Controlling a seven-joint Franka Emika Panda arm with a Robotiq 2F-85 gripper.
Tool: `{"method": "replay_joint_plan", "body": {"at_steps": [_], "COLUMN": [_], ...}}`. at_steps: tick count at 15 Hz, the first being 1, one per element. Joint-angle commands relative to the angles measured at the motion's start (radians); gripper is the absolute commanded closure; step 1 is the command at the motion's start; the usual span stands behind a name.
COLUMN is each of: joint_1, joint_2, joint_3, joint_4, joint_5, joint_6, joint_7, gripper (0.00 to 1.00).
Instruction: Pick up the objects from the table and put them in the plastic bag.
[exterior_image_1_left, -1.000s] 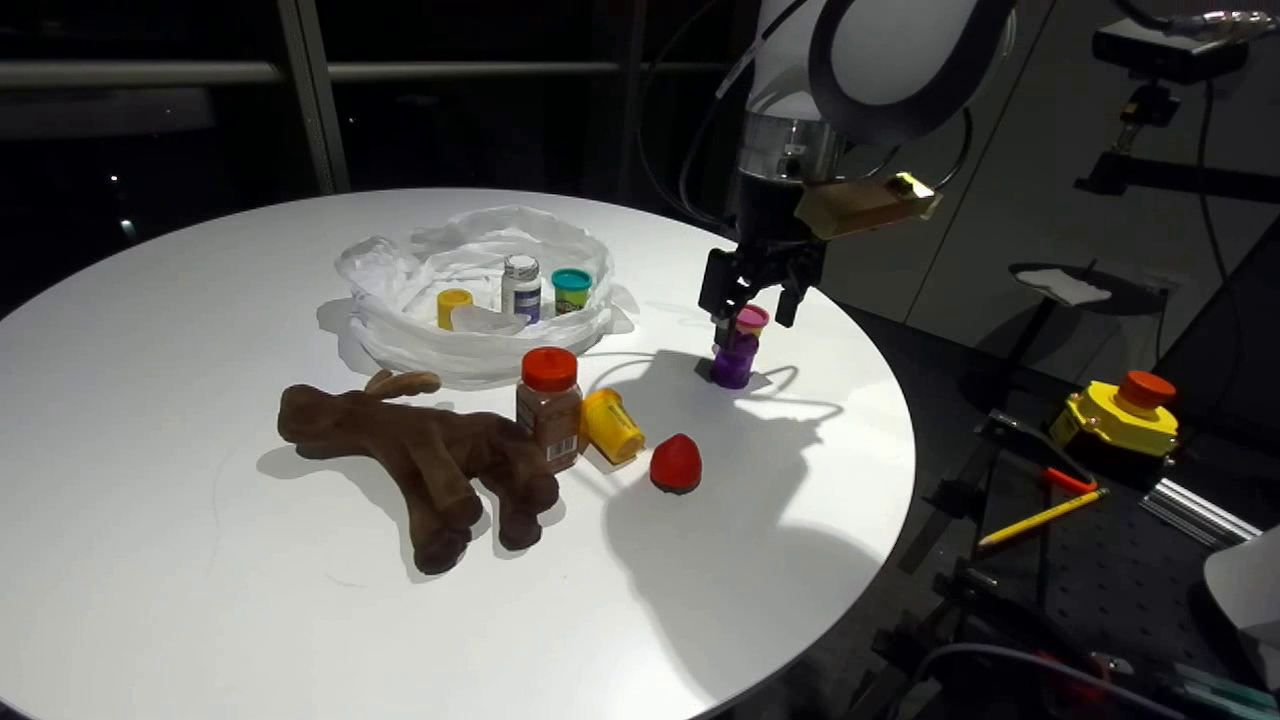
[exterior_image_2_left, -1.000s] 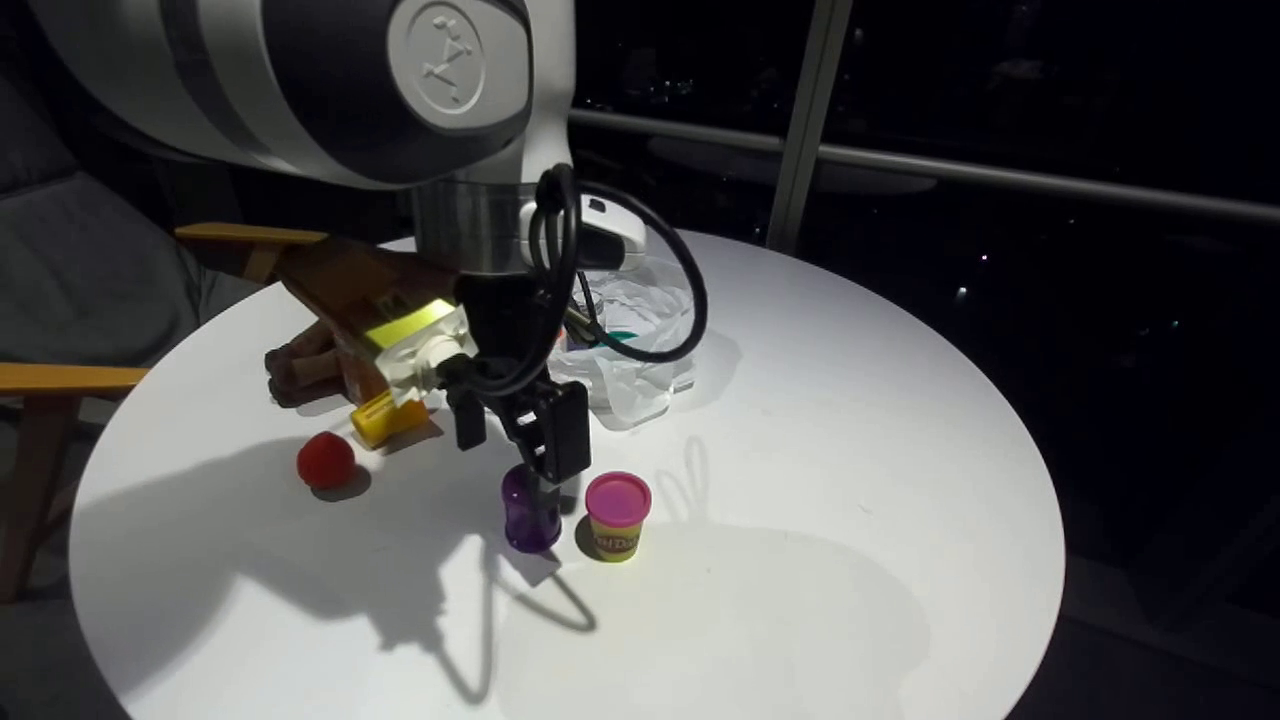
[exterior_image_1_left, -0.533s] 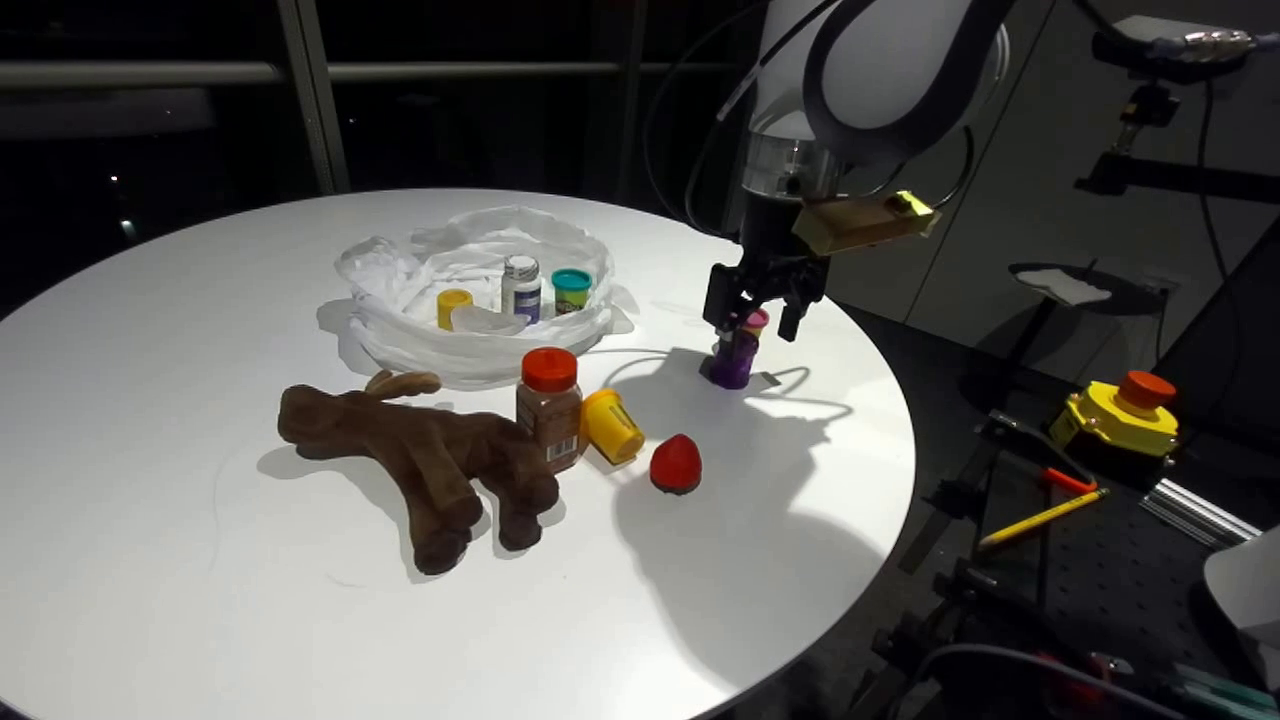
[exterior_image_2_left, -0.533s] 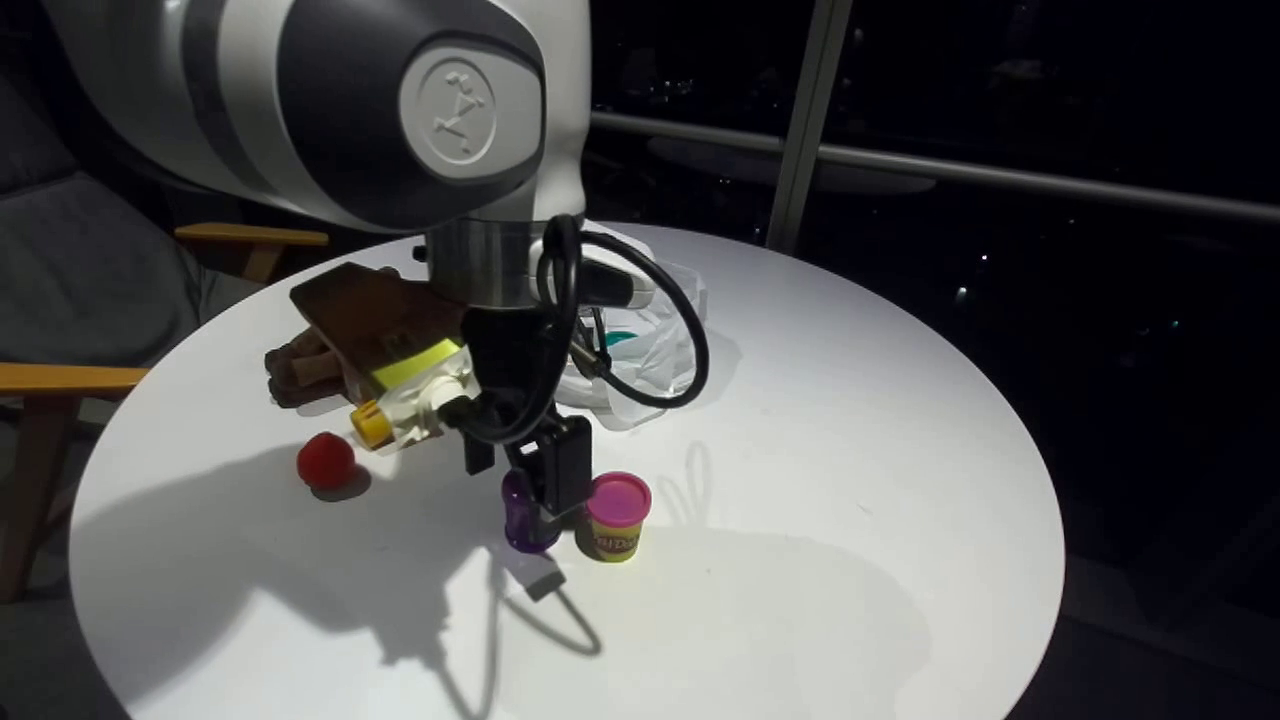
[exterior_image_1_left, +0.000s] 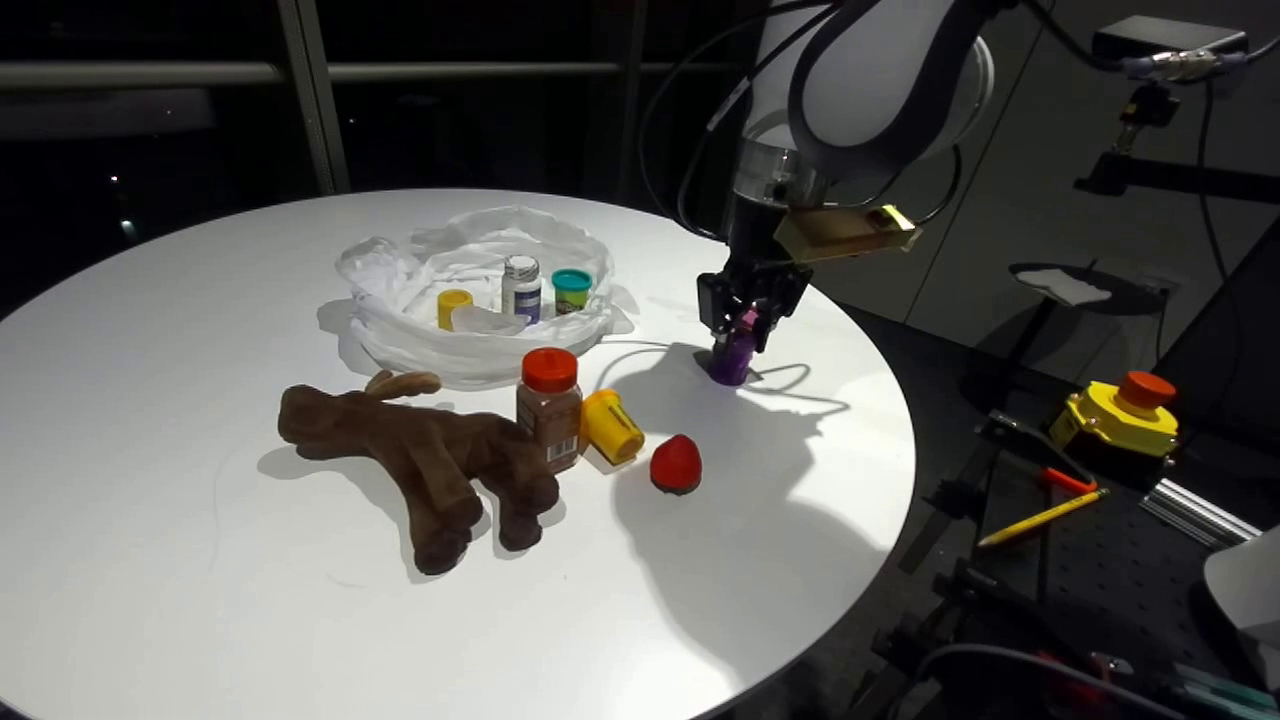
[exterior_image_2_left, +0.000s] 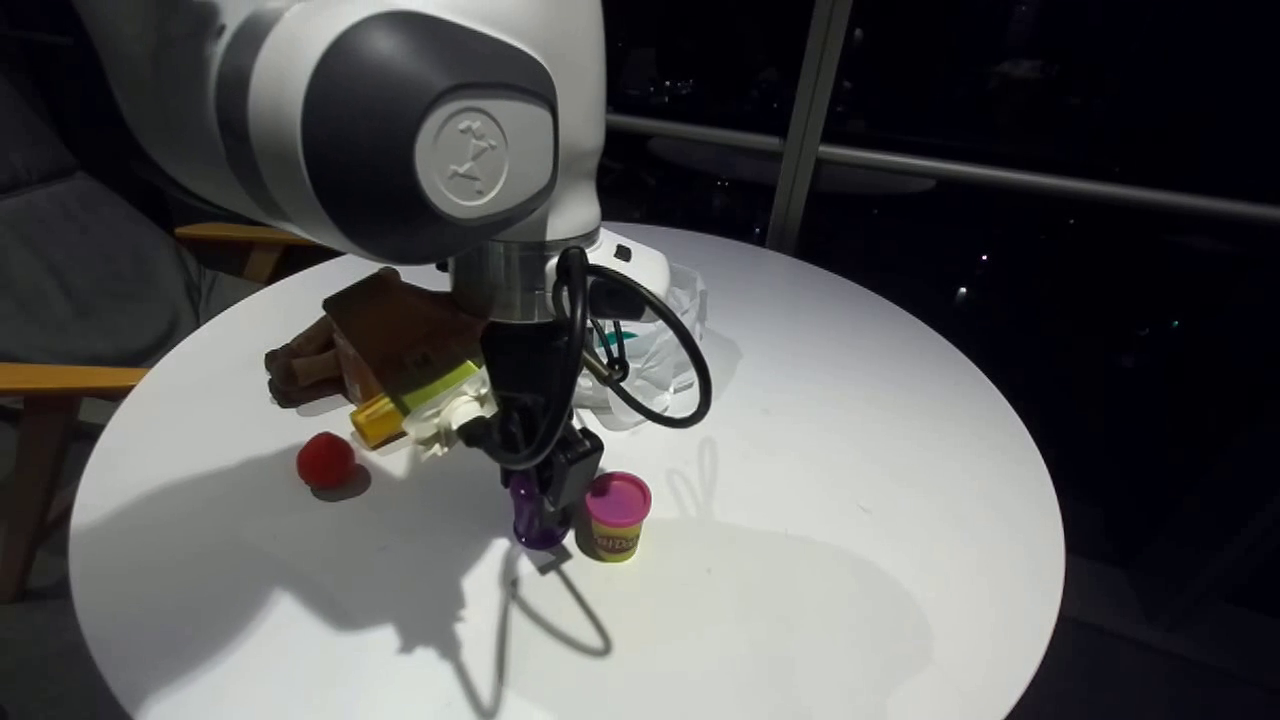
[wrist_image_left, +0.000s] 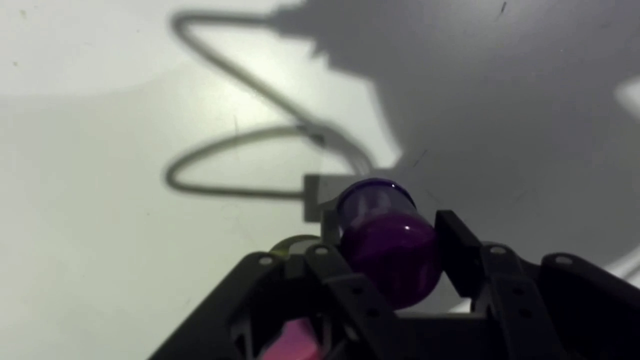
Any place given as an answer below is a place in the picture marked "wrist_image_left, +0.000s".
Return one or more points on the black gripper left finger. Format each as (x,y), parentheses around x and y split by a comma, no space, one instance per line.
(347,293)

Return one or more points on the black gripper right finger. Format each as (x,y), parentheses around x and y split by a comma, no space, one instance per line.
(520,300)

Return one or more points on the purple dough can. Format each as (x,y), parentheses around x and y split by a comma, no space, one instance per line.
(393,252)

